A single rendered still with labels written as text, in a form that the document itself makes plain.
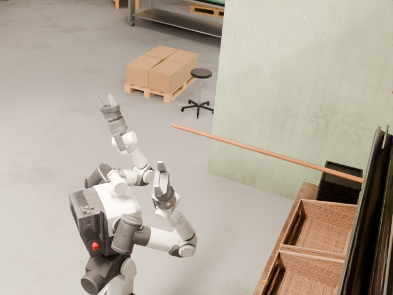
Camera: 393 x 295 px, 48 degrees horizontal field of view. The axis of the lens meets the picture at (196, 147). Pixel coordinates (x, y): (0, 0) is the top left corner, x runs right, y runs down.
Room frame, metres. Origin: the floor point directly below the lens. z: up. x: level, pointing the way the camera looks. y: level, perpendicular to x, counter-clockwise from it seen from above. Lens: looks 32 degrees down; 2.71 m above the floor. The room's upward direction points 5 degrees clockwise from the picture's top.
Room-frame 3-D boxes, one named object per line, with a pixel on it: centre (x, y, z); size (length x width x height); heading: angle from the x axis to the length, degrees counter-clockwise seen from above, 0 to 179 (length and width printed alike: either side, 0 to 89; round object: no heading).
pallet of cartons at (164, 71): (6.11, 0.58, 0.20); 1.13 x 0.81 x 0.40; 154
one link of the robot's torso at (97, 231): (1.61, 0.41, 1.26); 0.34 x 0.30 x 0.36; 29
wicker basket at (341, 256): (2.26, -0.92, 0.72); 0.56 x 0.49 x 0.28; 157
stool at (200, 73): (5.36, 0.01, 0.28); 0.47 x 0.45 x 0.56; 54
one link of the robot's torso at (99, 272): (1.57, 0.41, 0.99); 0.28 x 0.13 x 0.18; 154
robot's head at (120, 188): (1.64, 0.35, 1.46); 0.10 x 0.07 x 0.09; 29
